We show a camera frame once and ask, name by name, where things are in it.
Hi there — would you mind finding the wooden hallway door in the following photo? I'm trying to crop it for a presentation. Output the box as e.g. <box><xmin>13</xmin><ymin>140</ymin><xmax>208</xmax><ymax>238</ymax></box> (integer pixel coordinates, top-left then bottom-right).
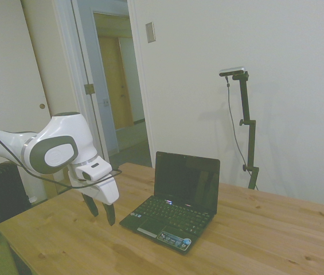
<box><xmin>97</xmin><ymin>36</ymin><xmax>134</xmax><ymax>131</ymax></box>

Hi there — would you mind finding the white open door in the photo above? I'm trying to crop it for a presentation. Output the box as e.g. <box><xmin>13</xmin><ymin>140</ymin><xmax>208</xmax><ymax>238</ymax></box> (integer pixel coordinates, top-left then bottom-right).
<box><xmin>70</xmin><ymin>0</ymin><xmax>120</xmax><ymax>158</ymax></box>

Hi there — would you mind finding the black radiator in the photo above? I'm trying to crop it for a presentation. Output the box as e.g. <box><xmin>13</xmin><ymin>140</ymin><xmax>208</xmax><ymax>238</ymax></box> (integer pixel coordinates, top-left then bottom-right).
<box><xmin>0</xmin><ymin>161</ymin><xmax>32</xmax><ymax>227</ymax></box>

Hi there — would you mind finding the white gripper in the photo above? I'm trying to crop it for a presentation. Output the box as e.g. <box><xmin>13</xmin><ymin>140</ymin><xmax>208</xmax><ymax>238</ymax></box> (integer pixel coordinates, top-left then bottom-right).
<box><xmin>68</xmin><ymin>168</ymin><xmax>120</xmax><ymax>227</ymax></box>

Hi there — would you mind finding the black camera stand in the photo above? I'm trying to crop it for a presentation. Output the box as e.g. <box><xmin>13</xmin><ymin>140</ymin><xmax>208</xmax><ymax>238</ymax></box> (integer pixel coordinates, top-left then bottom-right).
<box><xmin>232</xmin><ymin>70</ymin><xmax>260</xmax><ymax>191</ymax></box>

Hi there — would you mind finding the silver camera on stand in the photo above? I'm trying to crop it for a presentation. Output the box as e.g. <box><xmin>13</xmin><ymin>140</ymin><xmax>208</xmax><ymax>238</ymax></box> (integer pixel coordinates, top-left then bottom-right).
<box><xmin>218</xmin><ymin>66</ymin><xmax>247</xmax><ymax>77</ymax></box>

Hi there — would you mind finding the black netbook laptop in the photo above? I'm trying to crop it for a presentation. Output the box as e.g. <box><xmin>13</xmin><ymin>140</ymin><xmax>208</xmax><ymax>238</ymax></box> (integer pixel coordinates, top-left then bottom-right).
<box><xmin>119</xmin><ymin>151</ymin><xmax>221</xmax><ymax>256</ymax></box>

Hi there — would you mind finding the beige wall switch plate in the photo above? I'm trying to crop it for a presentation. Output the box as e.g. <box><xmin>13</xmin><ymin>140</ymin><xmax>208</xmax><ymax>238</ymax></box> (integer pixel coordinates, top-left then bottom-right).
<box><xmin>145</xmin><ymin>21</ymin><xmax>157</xmax><ymax>44</ymax></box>

